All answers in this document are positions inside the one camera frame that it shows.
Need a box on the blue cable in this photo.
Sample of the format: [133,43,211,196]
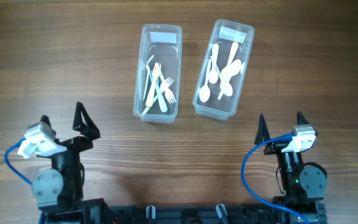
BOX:
[4,138,46,224]
[241,133,310,224]

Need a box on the light blue plastic spoon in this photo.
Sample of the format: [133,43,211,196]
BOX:
[209,44,219,84]

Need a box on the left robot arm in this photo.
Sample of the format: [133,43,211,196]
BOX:
[32,102,115,223]

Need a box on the thin white fork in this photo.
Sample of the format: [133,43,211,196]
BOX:
[160,73,177,103]

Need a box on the left clear plastic container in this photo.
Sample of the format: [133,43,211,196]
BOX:
[133,24,183,123]

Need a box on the left blue cable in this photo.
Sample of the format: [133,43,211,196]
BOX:
[4,138,46,224]

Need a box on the right blue cable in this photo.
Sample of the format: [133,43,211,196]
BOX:
[241,133,310,224]

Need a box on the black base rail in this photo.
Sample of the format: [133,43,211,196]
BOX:
[39,203,328,224]

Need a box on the thin white spoon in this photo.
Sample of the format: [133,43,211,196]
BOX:
[199,59,211,103]

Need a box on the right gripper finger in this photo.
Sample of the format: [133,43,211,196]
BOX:
[254,114,270,145]
[296,111,310,125]

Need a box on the right clear plastic container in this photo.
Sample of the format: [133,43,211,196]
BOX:
[193,19,255,120]

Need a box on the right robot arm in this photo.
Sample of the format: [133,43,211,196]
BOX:
[264,111,328,223]

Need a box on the light blue plastic fork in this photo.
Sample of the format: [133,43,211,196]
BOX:
[155,80,168,113]

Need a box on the curved white plastic fork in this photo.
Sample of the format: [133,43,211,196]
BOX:
[143,55,154,100]

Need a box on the clear plastic container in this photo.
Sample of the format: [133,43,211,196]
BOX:
[193,19,255,120]
[133,24,183,123]

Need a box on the yellow plastic spoon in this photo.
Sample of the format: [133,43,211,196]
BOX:
[221,42,239,82]

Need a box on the yellow plastic fork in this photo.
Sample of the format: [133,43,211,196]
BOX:
[145,62,161,108]

